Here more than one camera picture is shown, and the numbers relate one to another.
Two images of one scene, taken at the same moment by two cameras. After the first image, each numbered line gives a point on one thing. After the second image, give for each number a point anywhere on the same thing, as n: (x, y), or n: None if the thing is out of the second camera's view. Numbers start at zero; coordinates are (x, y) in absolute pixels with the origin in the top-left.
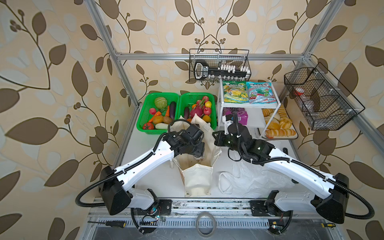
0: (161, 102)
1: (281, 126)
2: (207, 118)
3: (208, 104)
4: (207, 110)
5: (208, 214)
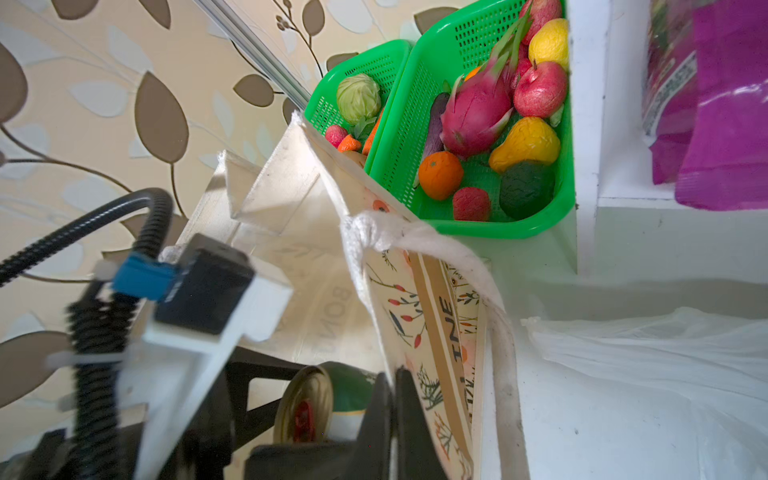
0: (358, 102)
1: None
2: (529, 140)
3: (549, 41)
4: (540, 90)
5: None
